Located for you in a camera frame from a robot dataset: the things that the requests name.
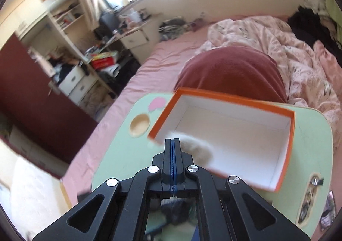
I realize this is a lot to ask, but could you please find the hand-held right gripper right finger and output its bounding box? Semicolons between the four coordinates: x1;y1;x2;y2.
173;138;312;241

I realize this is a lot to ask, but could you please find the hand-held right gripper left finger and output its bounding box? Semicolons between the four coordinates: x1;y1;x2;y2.
32;138;174;241

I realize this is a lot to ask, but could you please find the white fluffy toy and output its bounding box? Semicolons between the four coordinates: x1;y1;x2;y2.
148;130;214;169

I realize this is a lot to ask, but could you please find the orange cardboard box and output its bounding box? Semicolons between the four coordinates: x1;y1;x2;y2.
148;87;296;192

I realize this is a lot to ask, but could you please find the green cartoon desktop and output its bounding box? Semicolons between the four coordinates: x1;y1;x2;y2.
91;91;333;233

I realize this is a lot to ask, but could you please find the pink bed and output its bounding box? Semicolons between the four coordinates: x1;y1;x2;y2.
60;15;342;241

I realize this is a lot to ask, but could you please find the maroon pillow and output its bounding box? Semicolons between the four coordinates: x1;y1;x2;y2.
174;45;287;104

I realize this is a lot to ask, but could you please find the red printed carton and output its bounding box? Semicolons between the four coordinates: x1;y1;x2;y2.
91;51;119;70

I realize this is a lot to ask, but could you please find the white drawer cabinet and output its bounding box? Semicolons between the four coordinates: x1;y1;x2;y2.
57;66;98;105

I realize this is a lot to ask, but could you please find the white desk drawer unit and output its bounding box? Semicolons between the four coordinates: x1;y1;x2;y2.
120;26;161;49

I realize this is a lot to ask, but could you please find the dark striped clothes pile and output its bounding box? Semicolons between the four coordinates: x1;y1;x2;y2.
159;18;187;41

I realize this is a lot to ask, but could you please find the dark red wooden board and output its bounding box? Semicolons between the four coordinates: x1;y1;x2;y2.
0;34;99;164

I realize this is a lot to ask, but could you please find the white cup with straw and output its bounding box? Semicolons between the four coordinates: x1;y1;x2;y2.
125;8;142;24

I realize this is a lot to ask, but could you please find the black square object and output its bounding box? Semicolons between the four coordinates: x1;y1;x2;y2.
99;12;121;33

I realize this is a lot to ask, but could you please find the dark glossy packet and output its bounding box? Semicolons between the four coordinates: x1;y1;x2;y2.
319;190;336;231

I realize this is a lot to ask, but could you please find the floral pink quilt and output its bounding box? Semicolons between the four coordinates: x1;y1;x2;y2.
195;15;342;151

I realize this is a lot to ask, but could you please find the white bookshelf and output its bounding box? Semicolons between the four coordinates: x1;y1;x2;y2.
40;0;91;44

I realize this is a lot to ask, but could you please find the black clothes pile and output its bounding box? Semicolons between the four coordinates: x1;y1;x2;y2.
287;6;342;54

